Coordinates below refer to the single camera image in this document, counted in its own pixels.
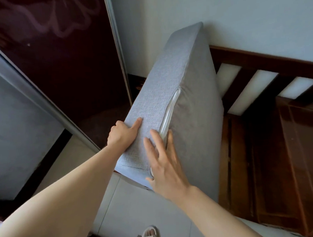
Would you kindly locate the person's right hand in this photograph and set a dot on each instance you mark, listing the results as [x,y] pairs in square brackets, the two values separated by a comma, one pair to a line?
[167,176]

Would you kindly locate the person's left hand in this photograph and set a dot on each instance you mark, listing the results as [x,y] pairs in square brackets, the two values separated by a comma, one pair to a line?
[122,137]

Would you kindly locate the grey cushion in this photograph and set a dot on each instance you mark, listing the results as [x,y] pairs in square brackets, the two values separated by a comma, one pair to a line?
[193,120]

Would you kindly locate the dark wooden sofa with console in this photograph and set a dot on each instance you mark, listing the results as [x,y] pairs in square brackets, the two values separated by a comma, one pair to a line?
[279,168]

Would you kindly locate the person's left forearm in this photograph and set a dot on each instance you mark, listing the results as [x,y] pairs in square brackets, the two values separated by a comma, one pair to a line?
[59,206]

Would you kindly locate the person's right forearm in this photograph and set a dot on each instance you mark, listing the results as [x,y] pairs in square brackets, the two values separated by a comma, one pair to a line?
[219,221]

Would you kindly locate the dark red standing air conditioner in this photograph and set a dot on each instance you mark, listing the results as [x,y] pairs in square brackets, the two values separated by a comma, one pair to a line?
[51,62]

